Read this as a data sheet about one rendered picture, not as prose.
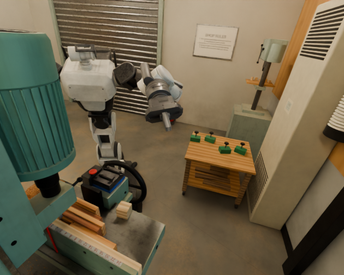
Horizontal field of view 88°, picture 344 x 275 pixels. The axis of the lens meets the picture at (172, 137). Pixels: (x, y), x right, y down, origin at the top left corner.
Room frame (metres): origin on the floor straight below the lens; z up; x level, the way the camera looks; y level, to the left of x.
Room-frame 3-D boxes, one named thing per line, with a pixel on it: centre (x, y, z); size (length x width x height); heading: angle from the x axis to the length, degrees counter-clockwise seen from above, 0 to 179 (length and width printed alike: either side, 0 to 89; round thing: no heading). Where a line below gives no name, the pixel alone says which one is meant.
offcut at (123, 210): (0.45, 0.16, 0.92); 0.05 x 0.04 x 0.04; 78
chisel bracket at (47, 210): (0.36, 0.36, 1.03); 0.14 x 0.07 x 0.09; 160
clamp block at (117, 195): (0.55, 0.26, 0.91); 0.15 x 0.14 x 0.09; 70
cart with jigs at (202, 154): (1.59, -0.51, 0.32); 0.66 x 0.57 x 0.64; 78
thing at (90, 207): (0.44, 0.33, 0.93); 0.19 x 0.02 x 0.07; 70
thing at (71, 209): (0.40, 0.31, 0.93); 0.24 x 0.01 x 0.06; 70
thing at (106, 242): (0.39, 0.41, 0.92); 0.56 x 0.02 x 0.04; 70
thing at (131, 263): (0.35, 0.34, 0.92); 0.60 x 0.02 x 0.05; 70
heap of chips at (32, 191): (0.53, 0.53, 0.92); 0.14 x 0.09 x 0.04; 160
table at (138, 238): (0.47, 0.29, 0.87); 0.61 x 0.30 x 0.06; 70
